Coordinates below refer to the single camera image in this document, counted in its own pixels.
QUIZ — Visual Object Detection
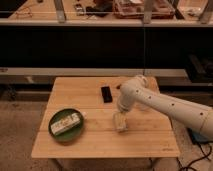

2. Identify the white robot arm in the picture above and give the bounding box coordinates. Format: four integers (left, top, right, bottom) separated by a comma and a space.
117, 75, 213, 141

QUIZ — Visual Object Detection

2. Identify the black eraser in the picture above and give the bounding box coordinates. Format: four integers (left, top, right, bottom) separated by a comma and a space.
101, 86, 113, 103

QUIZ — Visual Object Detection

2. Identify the green round plate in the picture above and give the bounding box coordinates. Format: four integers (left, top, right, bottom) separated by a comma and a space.
48, 108, 84, 143

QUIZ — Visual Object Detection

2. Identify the black device on shelf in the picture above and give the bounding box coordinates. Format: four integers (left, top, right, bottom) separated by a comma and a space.
86, 3, 112, 17

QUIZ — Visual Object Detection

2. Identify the white box on plate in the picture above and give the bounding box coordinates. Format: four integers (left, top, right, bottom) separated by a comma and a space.
51, 113, 80, 135

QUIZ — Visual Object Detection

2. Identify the brown tray on shelf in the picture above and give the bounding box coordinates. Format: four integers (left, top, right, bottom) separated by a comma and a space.
113, 0, 175, 19

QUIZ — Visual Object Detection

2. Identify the wooden table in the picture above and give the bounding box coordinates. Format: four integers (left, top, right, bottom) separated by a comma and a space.
31, 77, 180, 159

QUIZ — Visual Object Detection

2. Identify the black cable on floor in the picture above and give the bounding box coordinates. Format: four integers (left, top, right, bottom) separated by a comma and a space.
175, 141, 213, 171

